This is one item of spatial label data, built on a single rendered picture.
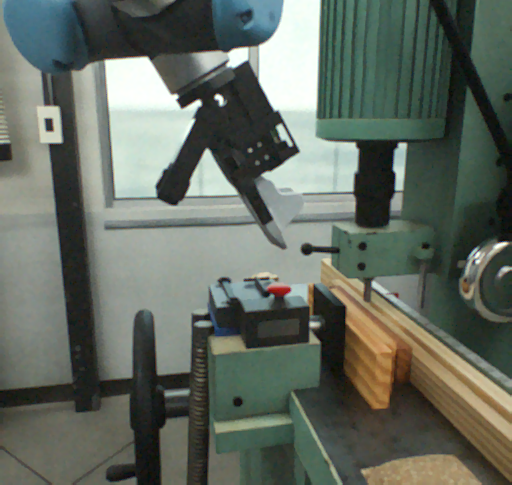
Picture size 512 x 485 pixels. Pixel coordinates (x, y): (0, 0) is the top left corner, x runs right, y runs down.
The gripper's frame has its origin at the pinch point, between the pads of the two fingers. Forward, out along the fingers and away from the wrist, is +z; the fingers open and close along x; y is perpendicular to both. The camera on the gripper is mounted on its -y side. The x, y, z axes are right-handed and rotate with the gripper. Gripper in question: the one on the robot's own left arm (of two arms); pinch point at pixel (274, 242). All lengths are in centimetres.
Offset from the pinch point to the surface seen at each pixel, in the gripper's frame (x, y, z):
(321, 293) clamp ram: 4.3, 2.4, 11.5
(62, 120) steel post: 137, -32, -35
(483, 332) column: 6.1, 21.8, 33.6
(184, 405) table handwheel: 8.6, -22.8, 17.1
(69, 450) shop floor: 113, -97, 69
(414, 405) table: -9.5, 3.5, 22.8
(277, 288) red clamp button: -0.9, -2.7, 4.9
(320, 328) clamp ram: 2.2, -0.3, 14.8
